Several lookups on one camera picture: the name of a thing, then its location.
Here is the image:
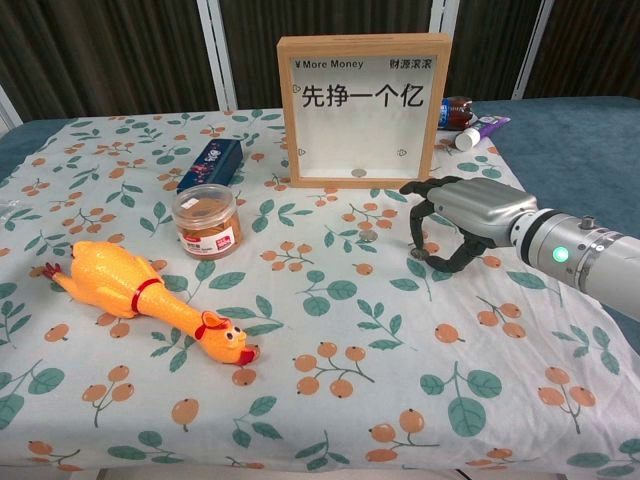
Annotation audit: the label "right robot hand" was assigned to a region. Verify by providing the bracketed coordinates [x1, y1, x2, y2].
[398, 176, 539, 274]

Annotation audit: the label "purple toothpaste tube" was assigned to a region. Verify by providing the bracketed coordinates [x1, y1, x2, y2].
[453, 115, 512, 152]

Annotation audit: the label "small cola bottle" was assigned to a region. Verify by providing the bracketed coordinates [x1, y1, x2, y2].
[438, 96, 474, 132]

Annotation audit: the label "floral leaf print tablecloth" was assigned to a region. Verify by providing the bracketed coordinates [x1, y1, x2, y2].
[0, 107, 640, 474]

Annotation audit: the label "dark slatted partition panel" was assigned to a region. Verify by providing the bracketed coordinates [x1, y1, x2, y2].
[219, 0, 544, 110]
[0, 0, 221, 124]
[524, 0, 640, 99]

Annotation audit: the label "dark blue patterned box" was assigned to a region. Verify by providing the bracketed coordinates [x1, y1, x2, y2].
[175, 138, 245, 195]

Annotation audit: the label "clear jar brown contents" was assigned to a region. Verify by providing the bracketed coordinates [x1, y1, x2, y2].
[171, 183, 244, 262]

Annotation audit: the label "yellow rubber chicken toy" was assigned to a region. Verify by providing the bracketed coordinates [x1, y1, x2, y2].
[42, 240, 262, 366]

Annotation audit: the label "wooden frame money box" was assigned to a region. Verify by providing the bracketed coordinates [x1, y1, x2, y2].
[276, 33, 453, 191]

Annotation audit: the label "white partition frame post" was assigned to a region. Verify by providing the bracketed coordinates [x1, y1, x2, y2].
[513, 0, 557, 100]
[0, 82, 24, 126]
[196, 0, 240, 110]

